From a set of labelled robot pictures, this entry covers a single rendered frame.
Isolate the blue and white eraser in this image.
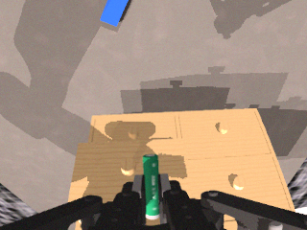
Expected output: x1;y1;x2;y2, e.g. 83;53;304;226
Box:
101;0;129;26

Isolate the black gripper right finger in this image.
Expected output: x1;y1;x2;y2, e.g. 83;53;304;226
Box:
158;173;307;230

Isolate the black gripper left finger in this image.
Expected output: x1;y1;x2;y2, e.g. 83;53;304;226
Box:
0;174;146;230

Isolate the light wooden chest of drawers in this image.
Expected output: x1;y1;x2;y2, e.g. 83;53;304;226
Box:
88;108;295;212

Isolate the green battery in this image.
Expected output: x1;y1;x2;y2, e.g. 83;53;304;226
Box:
143;154;159;219

